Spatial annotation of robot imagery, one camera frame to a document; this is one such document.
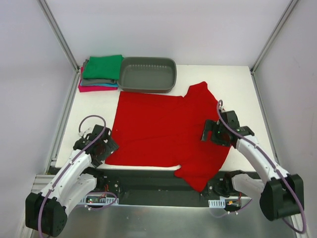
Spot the aluminium frame post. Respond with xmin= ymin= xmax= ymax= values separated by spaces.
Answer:
xmin=250 ymin=0 xmax=300 ymax=75
xmin=37 ymin=0 xmax=79 ymax=71

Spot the red t shirt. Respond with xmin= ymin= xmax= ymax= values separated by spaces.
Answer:
xmin=106 ymin=82 xmax=229 ymax=192

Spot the teal folded t shirt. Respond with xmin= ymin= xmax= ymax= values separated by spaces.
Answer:
xmin=99 ymin=83 xmax=118 ymax=88

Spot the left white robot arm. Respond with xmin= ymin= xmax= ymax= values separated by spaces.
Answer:
xmin=25 ymin=124 xmax=119 ymax=237

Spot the left aluminium rail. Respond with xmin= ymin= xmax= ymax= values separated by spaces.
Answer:
xmin=44 ymin=69 xmax=80 ymax=174

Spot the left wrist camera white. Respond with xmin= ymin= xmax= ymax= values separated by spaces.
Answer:
xmin=78 ymin=127 xmax=93 ymax=138

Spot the pink folded t shirt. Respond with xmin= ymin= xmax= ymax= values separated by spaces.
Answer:
xmin=78 ymin=67 xmax=118 ymax=93

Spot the white cable duct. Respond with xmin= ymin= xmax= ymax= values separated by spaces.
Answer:
xmin=208 ymin=199 xmax=226 ymax=209
xmin=78 ymin=195 xmax=119 ymax=206

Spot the aluminium rail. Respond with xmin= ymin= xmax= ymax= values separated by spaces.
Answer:
xmin=44 ymin=69 xmax=80 ymax=174
xmin=250 ymin=71 xmax=280 ymax=164

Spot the right white cable duct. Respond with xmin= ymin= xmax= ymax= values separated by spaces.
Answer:
xmin=208 ymin=199 xmax=226 ymax=209

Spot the right aluminium frame post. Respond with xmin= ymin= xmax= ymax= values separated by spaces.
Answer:
xmin=250 ymin=0 xmax=300 ymax=75

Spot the left white cable duct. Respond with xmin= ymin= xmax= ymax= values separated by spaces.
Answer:
xmin=78 ymin=195 xmax=119 ymax=206

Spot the green folded t shirt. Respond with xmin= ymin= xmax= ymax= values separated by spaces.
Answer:
xmin=83 ymin=55 xmax=124 ymax=80

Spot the grey plastic bin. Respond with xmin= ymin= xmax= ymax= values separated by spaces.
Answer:
xmin=117 ymin=57 xmax=177 ymax=93

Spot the grey folded t shirt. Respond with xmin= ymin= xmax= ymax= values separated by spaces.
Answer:
xmin=81 ymin=59 xmax=116 ymax=86

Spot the left aluminium frame post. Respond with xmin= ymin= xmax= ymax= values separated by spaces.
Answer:
xmin=37 ymin=0 xmax=79 ymax=71

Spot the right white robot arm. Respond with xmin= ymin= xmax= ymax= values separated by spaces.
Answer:
xmin=201 ymin=111 xmax=304 ymax=221

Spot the right aluminium rail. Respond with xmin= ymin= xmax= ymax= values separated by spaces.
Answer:
xmin=250 ymin=71 xmax=280 ymax=164

